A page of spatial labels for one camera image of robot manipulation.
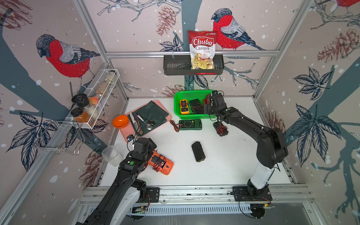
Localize green plastic basket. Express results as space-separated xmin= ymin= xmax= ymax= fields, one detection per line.
xmin=173 ymin=90 xmax=216 ymax=120

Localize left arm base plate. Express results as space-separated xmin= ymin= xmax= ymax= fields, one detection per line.
xmin=138 ymin=187 xmax=160 ymax=203

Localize yellow multimeter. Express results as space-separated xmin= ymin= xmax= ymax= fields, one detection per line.
xmin=179 ymin=99 xmax=190 ymax=115

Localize black rectangular case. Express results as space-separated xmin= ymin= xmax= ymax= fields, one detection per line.
xmin=191 ymin=141 xmax=206 ymax=162

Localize large orange multimeter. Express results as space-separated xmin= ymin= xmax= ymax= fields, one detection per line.
xmin=148 ymin=151 xmax=174 ymax=175

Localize orange plastic bowl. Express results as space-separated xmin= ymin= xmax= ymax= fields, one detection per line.
xmin=112 ymin=115 xmax=129 ymax=129

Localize metal spoon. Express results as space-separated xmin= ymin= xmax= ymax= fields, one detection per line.
xmin=137 ymin=115 xmax=155 ymax=130

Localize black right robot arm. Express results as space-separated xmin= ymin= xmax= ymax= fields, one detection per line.
xmin=204 ymin=91 xmax=288 ymax=198

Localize red multimeter with leads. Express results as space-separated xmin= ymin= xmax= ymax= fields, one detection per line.
xmin=202 ymin=94 xmax=214 ymax=115

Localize black wall-mounted basket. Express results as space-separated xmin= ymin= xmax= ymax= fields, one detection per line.
xmin=163 ymin=54 xmax=225 ymax=76

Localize black-lid spice jar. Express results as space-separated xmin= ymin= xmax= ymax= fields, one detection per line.
xmin=70 ymin=107 xmax=91 ymax=123
xmin=71 ymin=93 xmax=91 ymax=109

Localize small black multimeter with leads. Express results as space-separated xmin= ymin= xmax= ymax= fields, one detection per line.
xmin=213 ymin=121 xmax=228 ymax=137

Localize dark green cloth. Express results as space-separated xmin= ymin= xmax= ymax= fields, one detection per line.
xmin=133 ymin=101 xmax=169 ymax=136

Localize white wire spice rack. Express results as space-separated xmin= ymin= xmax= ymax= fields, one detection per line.
xmin=55 ymin=68 xmax=119 ymax=129

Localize clear plastic cup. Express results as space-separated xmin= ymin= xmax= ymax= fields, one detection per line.
xmin=101 ymin=145 xmax=124 ymax=167

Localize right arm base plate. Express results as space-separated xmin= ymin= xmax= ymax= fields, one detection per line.
xmin=230 ymin=185 xmax=273 ymax=202

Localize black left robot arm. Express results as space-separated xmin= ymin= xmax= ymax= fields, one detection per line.
xmin=76 ymin=138 xmax=157 ymax=225

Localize black-lid spice jar rear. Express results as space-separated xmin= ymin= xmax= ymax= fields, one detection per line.
xmin=71 ymin=93 xmax=91 ymax=109

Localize green-black multimeter with leads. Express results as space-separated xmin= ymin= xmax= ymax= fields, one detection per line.
xmin=189 ymin=99 xmax=204 ymax=114

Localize Chuba cassava chips bag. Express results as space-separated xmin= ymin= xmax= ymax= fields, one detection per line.
xmin=188 ymin=31 xmax=217 ymax=69

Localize black-lid spice jar front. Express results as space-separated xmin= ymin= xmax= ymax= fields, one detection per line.
xmin=70 ymin=107 xmax=91 ymax=123

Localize knife on cutting board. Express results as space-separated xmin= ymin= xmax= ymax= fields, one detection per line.
xmin=129 ymin=112 xmax=143 ymax=136

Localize dark green multimeter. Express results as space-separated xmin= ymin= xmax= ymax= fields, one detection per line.
xmin=170 ymin=119 xmax=202 ymax=132

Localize pink cutting board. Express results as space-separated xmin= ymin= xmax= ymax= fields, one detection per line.
xmin=120 ymin=100 xmax=172 ymax=141

